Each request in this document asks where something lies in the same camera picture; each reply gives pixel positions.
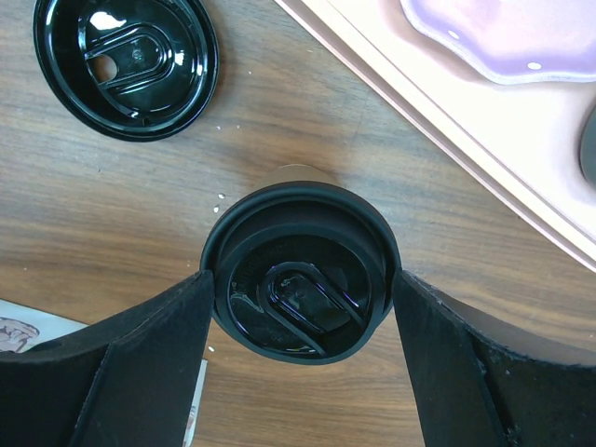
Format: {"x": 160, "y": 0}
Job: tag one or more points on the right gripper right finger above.
{"x": 479, "y": 381}

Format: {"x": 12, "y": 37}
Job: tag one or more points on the dark green mug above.
{"x": 587, "y": 149}

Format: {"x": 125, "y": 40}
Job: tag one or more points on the pink dotted plate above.
{"x": 513, "y": 42}

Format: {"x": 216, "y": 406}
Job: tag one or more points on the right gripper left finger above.
{"x": 128, "y": 380}

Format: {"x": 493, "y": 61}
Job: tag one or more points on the black cup lid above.
{"x": 137, "y": 71}
{"x": 303, "y": 271}

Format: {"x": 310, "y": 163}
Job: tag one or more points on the paper bag orange handles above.
{"x": 23, "y": 327}

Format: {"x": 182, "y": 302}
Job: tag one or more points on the pink plastic tray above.
{"x": 521, "y": 141}

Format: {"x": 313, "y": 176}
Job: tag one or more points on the brown paper cup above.
{"x": 295, "y": 173}

